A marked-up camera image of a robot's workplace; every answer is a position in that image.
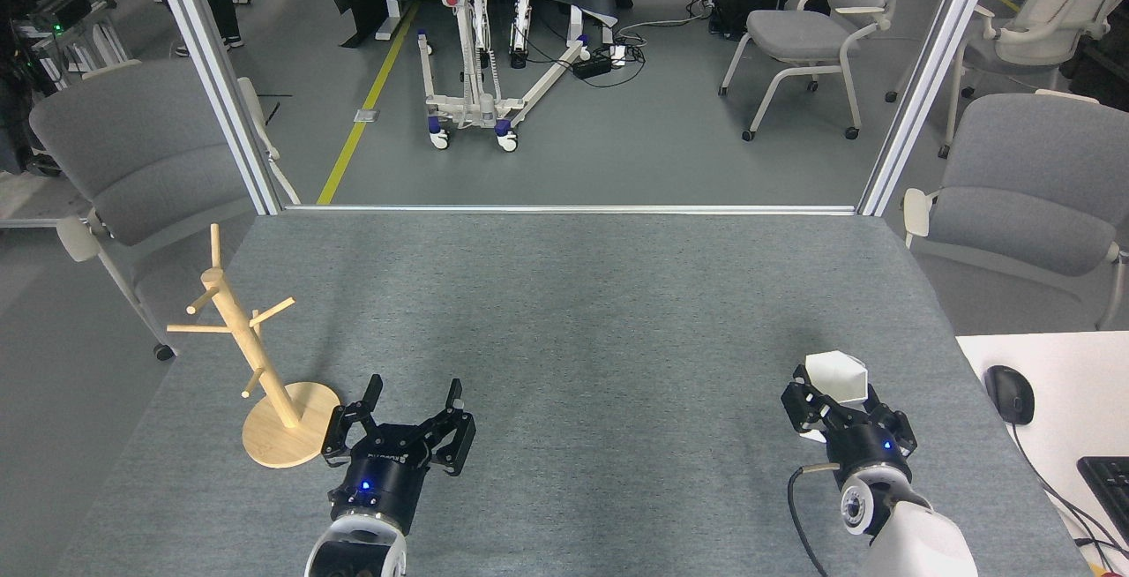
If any black computer mouse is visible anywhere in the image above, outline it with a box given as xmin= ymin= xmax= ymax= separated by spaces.
xmin=984 ymin=365 xmax=1036 ymax=425

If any silver aluminium post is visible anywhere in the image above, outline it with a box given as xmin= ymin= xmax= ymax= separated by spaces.
xmin=857 ymin=0 xmax=1006 ymax=216
xmin=141 ymin=0 xmax=301 ymax=216

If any white desk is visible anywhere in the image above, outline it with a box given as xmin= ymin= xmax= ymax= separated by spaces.
xmin=956 ymin=331 xmax=1129 ymax=577

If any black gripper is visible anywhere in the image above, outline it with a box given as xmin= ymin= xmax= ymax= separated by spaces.
xmin=321 ymin=374 xmax=477 ymax=536
xmin=781 ymin=365 xmax=918 ymax=481

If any black mouse cable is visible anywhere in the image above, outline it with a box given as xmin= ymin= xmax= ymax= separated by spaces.
xmin=1010 ymin=423 xmax=1129 ymax=556

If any silver table edge rail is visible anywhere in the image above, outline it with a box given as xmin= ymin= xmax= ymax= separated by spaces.
xmin=282 ymin=204 xmax=861 ymax=215

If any white stand on wheels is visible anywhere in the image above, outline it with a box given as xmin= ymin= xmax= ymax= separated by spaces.
xmin=397 ymin=0 xmax=592 ymax=153

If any metal equipment rack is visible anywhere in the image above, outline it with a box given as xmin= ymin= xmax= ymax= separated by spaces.
xmin=0 ymin=0 xmax=133 ymax=93

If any wooden cup rack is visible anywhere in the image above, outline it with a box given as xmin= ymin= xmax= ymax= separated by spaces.
xmin=167 ymin=224 xmax=342 ymax=469

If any white faceted cup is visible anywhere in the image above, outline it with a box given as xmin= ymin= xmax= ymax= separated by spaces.
xmin=800 ymin=350 xmax=870 ymax=444

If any black keyboard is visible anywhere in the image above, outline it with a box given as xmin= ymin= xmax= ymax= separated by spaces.
xmin=1077 ymin=456 xmax=1129 ymax=551

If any grey office chair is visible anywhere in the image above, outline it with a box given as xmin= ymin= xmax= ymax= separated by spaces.
xmin=718 ymin=0 xmax=924 ymax=142
xmin=901 ymin=90 xmax=1129 ymax=331
xmin=886 ymin=0 xmax=1129 ymax=160
xmin=29 ymin=58 xmax=301 ymax=362

